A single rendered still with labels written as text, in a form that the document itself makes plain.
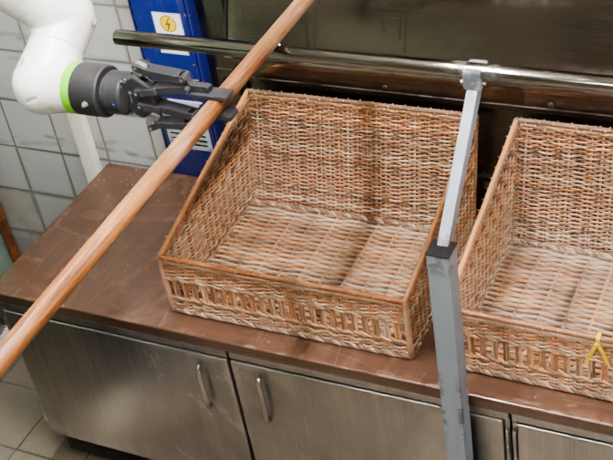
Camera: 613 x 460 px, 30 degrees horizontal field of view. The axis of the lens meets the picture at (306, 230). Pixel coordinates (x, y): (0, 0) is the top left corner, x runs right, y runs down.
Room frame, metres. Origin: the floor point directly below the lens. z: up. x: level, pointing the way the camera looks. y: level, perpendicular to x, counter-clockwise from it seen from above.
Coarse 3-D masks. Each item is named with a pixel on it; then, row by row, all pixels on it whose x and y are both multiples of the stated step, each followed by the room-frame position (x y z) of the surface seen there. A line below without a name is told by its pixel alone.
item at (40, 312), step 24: (312, 0) 1.96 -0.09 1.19; (288, 24) 1.87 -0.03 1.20; (264, 48) 1.79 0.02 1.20; (240, 72) 1.71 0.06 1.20; (192, 120) 1.58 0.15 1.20; (192, 144) 1.54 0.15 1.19; (168, 168) 1.48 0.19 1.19; (144, 192) 1.42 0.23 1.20; (120, 216) 1.36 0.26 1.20; (96, 240) 1.31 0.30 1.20; (72, 264) 1.27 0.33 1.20; (48, 288) 1.22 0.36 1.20; (72, 288) 1.23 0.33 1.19; (48, 312) 1.19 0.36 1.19; (24, 336) 1.14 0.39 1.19; (0, 360) 1.10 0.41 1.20
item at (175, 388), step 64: (128, 192) 2.35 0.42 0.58; (320, 192) 2.21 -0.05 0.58; (64, 256) 2.14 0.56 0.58; (128, 256) 2.09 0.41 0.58; (64, 320) 1.97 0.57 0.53; (128, 320) 1.87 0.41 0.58; (192, 320) 1.83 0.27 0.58; (64, 384) 2.00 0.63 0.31; (128, 384) 1.91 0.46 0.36; (192, 384) 1.81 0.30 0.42; (256, 384) 1.71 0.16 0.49; (320, 384) 1.65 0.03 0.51; (384, 384) 1.57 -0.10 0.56; (512, 384) 1.49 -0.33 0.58; (128, 448) 1.94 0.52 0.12; (192, 448) 1.84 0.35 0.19; (256, 448) 1.75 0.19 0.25; (320, 448) 1.67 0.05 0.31; (384, 448) 1.59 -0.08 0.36; (512, 448) 1.46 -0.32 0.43; (576, 448) 1.39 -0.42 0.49
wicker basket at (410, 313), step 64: (256, 128) 2.24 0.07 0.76; (320, 128) 2.16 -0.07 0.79; (384, 128) 2.09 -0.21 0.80; (448, 128) 2.02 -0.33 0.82; (192, 192) 2.02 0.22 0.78; (256, 192) 2.21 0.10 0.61; (192, 256) 1.96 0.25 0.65; (256, 256) 2.00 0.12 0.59; (320, 256) 1.96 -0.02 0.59; (384, 256) 1.92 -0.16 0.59; (256, 320) 1.77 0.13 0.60; (320, 320) 1.75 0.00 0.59; (384, 320) 1.62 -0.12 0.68
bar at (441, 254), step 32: (128, 32) 2.00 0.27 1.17; (320, 64) 1.79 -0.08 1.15; (352, 64) 1.75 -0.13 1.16; (384, 64) 1.72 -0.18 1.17; (416, 64) 1.70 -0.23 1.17; (448, 64) 1.67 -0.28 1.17; (480, 64) 1.65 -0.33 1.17; (480, 96) 1.64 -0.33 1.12; (448, 192) 1.53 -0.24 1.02; (448, 224) 1.49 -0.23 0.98; (448, 256) 1.44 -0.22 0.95; (448, 288) 1.44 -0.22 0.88; (448, 320) 1.44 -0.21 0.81; (448, 352) 1.45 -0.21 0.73; (448, 384) 1.45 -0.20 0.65; (448, 416) 1.45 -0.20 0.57; (448, 448) 1.45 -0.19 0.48
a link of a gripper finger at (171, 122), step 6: (162, 120) 1.70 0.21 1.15; (168, 120) 1.70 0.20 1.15; (174, 120) 1.69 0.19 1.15; (180, 120) 1.68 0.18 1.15; (186, 120) 1.69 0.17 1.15; (150, 126) 1.71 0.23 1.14; (156, 126) 1.70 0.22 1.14; (162, 126) 1.69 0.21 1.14; (168, 126) 1.69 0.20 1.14; (174, 126) 1.68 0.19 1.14; (180, 126) 1.68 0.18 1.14
